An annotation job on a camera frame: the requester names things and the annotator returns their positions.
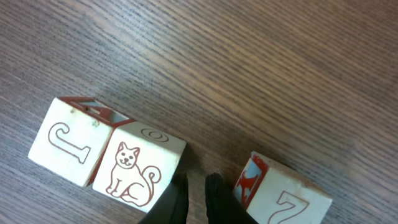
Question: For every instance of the block with seven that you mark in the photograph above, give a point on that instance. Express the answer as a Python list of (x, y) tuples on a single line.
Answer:
[(274, 193)]

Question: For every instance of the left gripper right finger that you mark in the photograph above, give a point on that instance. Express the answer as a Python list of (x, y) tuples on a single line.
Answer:
[(221, 206)]

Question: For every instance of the block with J and A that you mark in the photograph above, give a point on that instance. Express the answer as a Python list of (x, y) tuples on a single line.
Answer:
[(74, 135)]

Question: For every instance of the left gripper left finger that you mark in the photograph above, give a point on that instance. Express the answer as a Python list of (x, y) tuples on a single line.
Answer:
[(172, 206)]

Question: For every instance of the block with dog drawing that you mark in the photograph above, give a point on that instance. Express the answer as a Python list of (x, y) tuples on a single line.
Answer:
[(138, 164)]

